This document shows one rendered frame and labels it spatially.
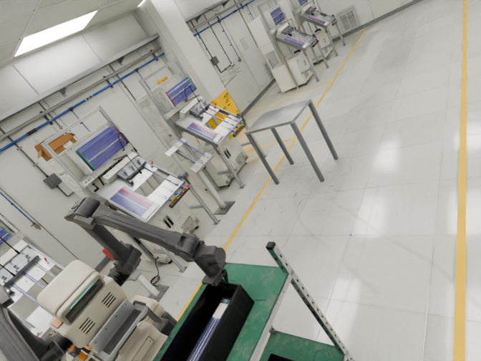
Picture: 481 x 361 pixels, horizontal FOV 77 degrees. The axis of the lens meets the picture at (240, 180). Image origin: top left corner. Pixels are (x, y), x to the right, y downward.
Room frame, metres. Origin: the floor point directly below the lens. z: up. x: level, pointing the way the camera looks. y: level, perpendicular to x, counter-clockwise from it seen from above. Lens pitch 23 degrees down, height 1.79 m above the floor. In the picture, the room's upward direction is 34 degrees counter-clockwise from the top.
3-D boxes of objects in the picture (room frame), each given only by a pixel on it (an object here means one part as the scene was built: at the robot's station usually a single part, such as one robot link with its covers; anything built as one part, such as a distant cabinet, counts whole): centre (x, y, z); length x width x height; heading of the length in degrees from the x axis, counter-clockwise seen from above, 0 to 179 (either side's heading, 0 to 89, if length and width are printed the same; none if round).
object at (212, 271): (0.95, 0.28, 1.15); 0.10 x 0.07 x 0.07; 132
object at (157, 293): (2.79, 1.45, 0.39); 0.24 x 0.24 x 0.78; 42
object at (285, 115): (3.24, -0.73, 0.40); 0.70 x 0.45 x 0.80; 36
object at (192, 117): (4.47, 0.03, 0.65); 1.01 x 0.73 x 1.29; 42
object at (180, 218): (3.62, 1.23, 0.31); 0.70 x 0.65 x 0.62; 132
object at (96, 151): (3.57, 1.11, 1.52); 0.51 x 0.13 x 0.27; 132
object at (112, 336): (1.12, 0.81, 0.99); 0.28 x 0.16 x 0.22; 133
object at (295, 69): (6.99, -2.46, 0.95); 1.36 x 0.82 x 1.90; 42
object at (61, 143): (3.72, 1.39, 1.82); 0.68 x 0.30 x 0.20; 132
